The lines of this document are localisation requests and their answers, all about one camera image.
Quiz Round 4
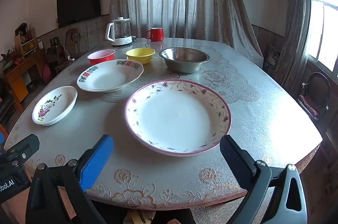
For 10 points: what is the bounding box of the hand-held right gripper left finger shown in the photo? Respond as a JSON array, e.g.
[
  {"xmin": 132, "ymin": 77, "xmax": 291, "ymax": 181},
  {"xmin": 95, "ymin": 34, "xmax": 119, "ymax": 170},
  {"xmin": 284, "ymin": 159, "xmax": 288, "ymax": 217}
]
[{"xmin": 26, "ymin": 134, "xmax": 127, "ymax": 224}]

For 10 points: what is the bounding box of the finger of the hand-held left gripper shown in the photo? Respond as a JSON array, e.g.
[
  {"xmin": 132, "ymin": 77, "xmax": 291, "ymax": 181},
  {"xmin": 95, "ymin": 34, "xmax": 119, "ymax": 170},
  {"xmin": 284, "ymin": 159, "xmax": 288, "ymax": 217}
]
[{"xmin": 0, "ymin": 134, "xmax": 40, "ymax": 164}]

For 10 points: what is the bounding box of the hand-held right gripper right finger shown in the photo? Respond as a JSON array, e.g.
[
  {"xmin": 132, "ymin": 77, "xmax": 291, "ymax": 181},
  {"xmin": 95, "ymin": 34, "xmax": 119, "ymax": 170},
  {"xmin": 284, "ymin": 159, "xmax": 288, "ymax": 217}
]
[{"xmin": 219, "ymin": 135, "xmax": 303, "ymax": 224}]

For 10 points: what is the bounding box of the small white flower plate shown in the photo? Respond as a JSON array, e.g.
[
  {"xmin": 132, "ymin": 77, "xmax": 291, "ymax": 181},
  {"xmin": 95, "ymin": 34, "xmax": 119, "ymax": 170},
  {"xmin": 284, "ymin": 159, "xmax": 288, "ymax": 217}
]
[{"xmin": 32, "ymin": 86, "xmax": 78, "ymax": 126}]

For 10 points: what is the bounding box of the large floral-rim plate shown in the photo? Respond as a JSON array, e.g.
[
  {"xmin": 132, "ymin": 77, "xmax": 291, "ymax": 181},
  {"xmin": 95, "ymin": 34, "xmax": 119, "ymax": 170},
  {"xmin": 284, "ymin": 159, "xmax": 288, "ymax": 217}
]
[{"xmin": 125, "ymin": 79, "xmax": 232, "ymax": 157}]

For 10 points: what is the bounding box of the deep plate with red print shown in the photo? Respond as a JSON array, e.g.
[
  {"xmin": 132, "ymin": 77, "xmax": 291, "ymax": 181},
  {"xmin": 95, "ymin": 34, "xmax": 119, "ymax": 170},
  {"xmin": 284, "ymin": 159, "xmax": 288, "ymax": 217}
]
[{"xmin": 77, "ymin": 59, "xmax": 144, "ymax": 93}]

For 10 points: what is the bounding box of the stainless steel bowl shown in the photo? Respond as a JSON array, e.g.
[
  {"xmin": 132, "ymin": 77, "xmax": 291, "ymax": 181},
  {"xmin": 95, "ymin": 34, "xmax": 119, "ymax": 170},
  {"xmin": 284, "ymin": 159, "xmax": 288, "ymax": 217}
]
[{"xmin": 159, "ymin": 47, "xmax": 210, "ymax": 74}]

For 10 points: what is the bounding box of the red bowl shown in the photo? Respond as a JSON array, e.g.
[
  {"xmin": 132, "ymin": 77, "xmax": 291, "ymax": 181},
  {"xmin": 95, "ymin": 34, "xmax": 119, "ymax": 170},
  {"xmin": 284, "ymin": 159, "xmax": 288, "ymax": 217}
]
[{"xmin": 87, "ymin": 49, "xmax": 116, "ymax": 65}]

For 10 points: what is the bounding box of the yellow bowl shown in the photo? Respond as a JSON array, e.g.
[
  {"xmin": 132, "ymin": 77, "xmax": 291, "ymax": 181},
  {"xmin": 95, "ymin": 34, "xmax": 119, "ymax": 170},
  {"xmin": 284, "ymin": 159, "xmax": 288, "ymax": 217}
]
[{"xmin": 125, "ymin": 48, "xmax": 156, "ymax": 64}]

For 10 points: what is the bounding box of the floral lace tablecloth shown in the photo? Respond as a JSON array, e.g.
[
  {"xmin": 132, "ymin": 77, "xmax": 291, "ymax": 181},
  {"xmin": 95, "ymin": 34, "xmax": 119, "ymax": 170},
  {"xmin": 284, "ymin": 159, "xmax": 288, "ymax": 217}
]
[{"xmin": 4, "ymin": 38, "xmax": 324, "ymax": 211}]

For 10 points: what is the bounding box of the wooden cabinet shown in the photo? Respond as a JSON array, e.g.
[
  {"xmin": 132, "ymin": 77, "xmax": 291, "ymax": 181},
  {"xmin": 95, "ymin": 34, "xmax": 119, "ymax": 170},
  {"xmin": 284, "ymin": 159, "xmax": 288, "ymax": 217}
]
[{"xmin": 2, "ymin": 48, "xmax": 49, "ymax": 111}]

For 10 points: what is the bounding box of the pink chair cushion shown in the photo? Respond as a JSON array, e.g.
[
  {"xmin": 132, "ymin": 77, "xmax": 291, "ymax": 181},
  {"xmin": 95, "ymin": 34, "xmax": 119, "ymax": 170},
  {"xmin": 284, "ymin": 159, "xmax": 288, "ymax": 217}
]
[{"xmin": 300, "ymin": 95, "xmax": 320, "ymax": 118}]

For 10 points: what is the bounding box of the wooden shelf with knick-knacks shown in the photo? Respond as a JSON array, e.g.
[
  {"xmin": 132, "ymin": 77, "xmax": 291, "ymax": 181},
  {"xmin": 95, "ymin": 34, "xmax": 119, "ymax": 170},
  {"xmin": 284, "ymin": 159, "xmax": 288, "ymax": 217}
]
[{"xmin": 14, "ymin": 23, "xmax": 38, "ymax": 56}]

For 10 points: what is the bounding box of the dark round-back chair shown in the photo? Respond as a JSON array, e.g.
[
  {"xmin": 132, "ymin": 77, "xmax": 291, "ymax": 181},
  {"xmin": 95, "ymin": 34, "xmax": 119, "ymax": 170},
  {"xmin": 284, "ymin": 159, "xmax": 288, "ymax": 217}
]
[{"xmin": 297, "ymin": 72, "xmax": 332, "ymax": 121}]

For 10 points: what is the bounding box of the wooden chair back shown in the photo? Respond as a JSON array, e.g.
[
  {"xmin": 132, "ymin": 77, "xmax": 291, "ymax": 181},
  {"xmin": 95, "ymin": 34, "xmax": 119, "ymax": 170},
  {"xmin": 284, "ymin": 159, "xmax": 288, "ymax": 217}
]
[{"xmin": 65, "ymin": 28, "xmax": 82, "ymax": 59}]

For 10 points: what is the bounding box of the white glass electric kettle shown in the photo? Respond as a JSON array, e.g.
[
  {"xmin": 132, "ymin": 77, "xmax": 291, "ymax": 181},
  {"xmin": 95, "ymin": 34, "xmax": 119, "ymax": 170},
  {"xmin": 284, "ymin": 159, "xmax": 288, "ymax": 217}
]
[{"xmin": 106, "ymin": 17, "xmax": 133, "ymax": 46}]

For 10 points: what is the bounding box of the red mug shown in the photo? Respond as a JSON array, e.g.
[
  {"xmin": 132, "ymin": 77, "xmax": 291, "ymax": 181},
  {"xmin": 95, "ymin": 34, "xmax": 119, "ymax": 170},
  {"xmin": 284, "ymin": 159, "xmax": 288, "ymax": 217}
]
[{"xmin": 145, "ymin": 27, "xmax": 165, "ymax": 42}]

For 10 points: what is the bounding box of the grey side curtain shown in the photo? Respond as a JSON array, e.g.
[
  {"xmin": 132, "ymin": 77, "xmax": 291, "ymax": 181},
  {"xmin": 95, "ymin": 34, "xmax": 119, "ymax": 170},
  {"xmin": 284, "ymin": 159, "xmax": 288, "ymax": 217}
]
[{"xmin": 273, "ymin": 0, "xmax": 312, "ymax": 87}]

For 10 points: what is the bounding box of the window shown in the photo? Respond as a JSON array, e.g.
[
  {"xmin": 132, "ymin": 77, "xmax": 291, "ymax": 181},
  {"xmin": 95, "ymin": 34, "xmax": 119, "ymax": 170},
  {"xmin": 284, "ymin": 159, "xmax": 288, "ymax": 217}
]
[{"xmin": 306, "ymin": 0, "xmax": 338, "ymax": 74}]

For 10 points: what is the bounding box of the black wall television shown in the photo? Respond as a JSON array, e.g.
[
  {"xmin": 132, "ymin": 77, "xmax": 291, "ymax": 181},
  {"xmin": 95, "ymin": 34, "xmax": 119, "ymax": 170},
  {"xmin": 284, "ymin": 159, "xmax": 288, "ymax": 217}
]
[{"xmin": 57, "ymin": 0, "xmax": 101, "ymax": 28}]

